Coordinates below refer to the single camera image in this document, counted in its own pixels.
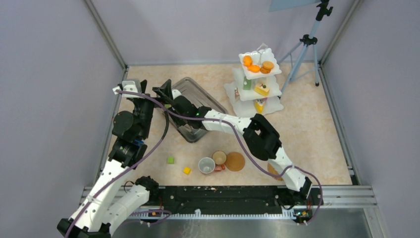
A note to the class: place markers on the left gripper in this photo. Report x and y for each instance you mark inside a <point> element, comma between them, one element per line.
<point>164,90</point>

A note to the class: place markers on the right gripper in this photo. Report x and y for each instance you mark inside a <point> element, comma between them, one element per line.
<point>176,121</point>

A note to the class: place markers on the white strawberry cake slice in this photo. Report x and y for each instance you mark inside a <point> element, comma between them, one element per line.
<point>236,95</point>

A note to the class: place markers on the brown cup with red handle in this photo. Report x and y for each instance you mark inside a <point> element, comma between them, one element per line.
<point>219,158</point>

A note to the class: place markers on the green cake cube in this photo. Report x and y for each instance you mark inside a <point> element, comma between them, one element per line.
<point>247,84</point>

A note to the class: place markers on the yellow cheese cake wedge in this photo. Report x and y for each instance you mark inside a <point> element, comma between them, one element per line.
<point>259,105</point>

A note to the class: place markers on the smooth brown round coaster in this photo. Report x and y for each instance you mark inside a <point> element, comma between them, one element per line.
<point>235,161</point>

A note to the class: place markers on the orange flower cookie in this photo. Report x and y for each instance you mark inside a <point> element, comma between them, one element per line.
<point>247,61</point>

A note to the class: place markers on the orange bear cookie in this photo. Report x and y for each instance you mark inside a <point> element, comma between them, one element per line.
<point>253,68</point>

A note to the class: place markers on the brown round cookie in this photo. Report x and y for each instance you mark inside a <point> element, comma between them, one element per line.
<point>265,70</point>

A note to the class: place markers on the orange round macaron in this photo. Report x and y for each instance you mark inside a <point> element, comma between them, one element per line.
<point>267,65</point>

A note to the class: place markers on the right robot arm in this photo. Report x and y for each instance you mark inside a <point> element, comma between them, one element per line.
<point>260,136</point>

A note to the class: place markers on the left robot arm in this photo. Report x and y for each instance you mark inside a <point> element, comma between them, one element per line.
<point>99,216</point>

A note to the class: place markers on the silver metal tray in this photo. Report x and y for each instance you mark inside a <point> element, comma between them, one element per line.
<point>199,97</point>

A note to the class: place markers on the grey-white cup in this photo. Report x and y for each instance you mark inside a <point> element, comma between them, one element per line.
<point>206,165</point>

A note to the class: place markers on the yellow cube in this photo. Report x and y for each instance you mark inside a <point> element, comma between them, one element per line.
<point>187,170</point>

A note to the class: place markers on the white three-tier serving stand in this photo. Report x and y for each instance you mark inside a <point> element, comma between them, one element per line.
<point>245,107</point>

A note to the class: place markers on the ribbed brown round coaster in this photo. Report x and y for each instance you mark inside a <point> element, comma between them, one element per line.
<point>271,170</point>

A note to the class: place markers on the light blue tripod stand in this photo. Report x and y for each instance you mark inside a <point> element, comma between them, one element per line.
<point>306,41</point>

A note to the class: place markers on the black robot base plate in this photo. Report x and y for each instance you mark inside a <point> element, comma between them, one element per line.
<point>231,200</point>

